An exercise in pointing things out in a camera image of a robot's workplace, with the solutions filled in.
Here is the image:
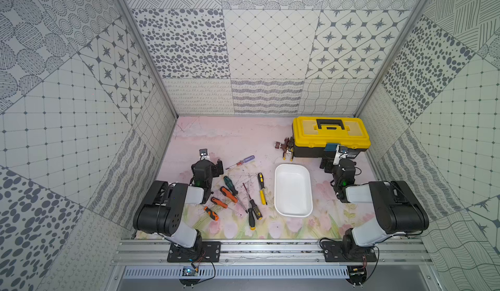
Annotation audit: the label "black yellow oval-grip screwdriver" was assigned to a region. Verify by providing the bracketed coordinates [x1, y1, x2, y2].
[257, 173, 265, 192]

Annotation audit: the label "black yellow-dotted brown-shaft screwdriver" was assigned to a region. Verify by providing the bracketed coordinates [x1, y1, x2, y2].
[243, 184, 262, 220]

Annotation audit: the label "yellow handle screwdriver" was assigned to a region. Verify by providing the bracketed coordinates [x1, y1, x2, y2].
[260, 188, 267, 205]

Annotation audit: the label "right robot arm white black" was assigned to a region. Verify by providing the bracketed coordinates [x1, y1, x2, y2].
[320, 158, 429, 253]

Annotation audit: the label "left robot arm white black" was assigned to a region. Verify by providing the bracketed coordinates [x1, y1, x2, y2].
[132, 159, 223, 253]

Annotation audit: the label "large orange black screwdriver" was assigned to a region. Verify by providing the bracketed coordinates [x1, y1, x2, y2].
[220, 187, 247, 212]

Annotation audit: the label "medium orange black screwdriver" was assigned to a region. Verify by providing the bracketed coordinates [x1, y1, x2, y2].
[210, 197, 232, 210]

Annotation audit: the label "small orange black screwdriver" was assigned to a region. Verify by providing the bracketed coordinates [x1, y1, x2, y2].
[204, 206, 219, 221]

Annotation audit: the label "white plastic storage box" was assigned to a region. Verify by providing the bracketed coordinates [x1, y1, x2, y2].
[274, 163, 313, 218]

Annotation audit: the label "yellow black toolbox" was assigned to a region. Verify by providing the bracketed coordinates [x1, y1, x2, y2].
[292, 117, 371, 158]

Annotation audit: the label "right circuit board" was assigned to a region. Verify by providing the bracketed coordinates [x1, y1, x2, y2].
[346, 266, 367, 287]

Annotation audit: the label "circuit board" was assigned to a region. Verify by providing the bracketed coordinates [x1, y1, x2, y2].
[346, 266, 367, 287]
[179, 266, 200, 287]

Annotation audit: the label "left circuit board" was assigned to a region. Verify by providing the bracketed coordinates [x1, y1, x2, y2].
[179, 266, 200, 287]

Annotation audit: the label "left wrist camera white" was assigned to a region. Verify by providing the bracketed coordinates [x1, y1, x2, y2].
[199, 149, 210, 160]

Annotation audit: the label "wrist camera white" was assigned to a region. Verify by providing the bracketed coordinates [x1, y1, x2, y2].
[199, 149, 210, 160]
[333, 145, 348, 166]

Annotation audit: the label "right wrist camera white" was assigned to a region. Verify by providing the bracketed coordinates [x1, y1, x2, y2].
[333, 145, 348, 166]

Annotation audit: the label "green black handle screwdriver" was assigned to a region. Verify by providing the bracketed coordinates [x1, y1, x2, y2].
[223, 176, 248, 213]

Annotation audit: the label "blue transparent handle screwdriver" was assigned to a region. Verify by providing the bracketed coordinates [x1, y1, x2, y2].
[226, 155, 255, 170]

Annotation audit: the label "yellow handled pliers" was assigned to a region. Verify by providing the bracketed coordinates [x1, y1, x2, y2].
[281, 137, 294, 162]

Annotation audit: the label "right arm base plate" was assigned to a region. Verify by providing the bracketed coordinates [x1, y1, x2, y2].
[319, 238, 378, 263]

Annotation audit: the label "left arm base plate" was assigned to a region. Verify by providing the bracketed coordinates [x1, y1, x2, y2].
[167, 241, 221, 263]

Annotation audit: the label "aluminium rail frame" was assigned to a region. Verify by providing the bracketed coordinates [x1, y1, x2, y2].
[111, 238, 432, 266]

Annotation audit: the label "white slotted cable duct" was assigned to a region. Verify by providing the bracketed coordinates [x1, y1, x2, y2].
[122, 265, 348, 279]

